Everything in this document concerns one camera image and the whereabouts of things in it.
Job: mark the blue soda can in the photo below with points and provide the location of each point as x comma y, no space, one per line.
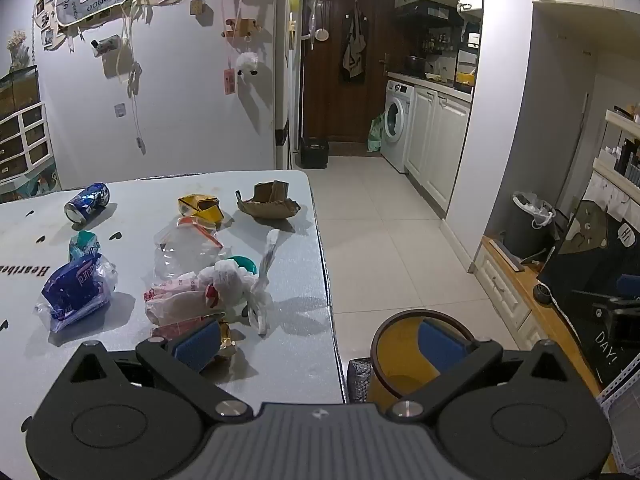
87,202

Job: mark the black cooking pot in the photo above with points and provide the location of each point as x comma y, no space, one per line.
415,64

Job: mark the pink and white wrapper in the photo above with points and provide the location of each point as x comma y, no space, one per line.
175,305

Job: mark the grey trash can white liner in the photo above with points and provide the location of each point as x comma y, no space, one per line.
525,235

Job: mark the black block under bin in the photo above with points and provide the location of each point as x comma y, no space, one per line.
359,380

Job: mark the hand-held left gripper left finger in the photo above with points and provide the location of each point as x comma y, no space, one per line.
197,346

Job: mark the brown torn cardboard piece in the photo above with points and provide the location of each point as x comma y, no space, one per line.
265,205

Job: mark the glass tank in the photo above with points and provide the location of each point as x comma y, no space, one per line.
20,90

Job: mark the white lower kitchen cabinets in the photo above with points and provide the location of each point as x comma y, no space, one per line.
435,145

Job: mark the grey flat board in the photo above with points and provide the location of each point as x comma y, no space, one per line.
507,256

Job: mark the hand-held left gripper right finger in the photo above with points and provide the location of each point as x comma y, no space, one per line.
442,346

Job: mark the yellow container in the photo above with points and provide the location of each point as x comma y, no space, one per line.
465,78

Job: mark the hanging cloth bag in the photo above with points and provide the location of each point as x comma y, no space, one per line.
354,55

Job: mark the white washing machine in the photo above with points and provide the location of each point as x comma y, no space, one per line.
397,125

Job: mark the white plush toy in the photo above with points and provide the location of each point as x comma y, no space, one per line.
247,62

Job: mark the small black bin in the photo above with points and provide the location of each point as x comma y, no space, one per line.
314,154

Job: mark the white refrigerator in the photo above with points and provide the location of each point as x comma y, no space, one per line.
287,85

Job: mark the gold foil wrapper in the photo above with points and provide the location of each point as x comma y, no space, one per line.
227,345

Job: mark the silver insulated box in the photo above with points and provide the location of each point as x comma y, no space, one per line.
290,260

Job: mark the teal round lid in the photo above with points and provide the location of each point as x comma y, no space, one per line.
246,263

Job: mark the white drawer cabinet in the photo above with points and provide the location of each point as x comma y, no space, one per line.
25,135

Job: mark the hanging ladle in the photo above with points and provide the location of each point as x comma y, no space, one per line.
321,34

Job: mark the dark brown door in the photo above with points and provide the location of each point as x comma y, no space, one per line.
335,100

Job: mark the black printed cloth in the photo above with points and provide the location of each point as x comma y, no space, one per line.
585,270

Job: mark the white mesh basket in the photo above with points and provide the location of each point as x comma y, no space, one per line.
622,410

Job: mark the dried flower bunch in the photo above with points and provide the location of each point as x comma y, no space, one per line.
19,45

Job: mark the yellow round trash bin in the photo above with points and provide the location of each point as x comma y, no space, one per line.
400,355

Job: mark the wooden wall hook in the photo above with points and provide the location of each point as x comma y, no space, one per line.
242,27

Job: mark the black range hood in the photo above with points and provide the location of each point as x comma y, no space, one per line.
430,10

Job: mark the blue plastic package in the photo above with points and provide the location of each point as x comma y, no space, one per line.
75,290

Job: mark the clear crushed plastic bottle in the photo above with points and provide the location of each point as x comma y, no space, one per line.
180,255

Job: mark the white knotted plastic bag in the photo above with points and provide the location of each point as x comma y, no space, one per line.
227,280

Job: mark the white wall socket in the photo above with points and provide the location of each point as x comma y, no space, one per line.
119,110

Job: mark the small wooden wall block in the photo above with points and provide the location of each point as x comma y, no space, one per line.
197,7

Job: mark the white wall shelf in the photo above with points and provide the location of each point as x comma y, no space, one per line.
620,120

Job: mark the pink hanging tag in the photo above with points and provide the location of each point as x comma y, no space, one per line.
229,81

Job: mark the low white cabinet wooden top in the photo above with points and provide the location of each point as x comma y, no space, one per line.
505,285

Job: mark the yellow packet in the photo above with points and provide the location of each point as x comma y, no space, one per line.
205,210

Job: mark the clear plastic strip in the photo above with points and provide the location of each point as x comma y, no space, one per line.
262,290

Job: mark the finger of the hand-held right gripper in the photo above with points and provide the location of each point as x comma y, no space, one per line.
607,317

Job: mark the green plastic bag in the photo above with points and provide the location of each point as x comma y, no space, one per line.
376,135

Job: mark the round black object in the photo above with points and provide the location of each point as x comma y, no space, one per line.
542,294

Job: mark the small teal packet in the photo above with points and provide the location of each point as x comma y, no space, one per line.
84,246

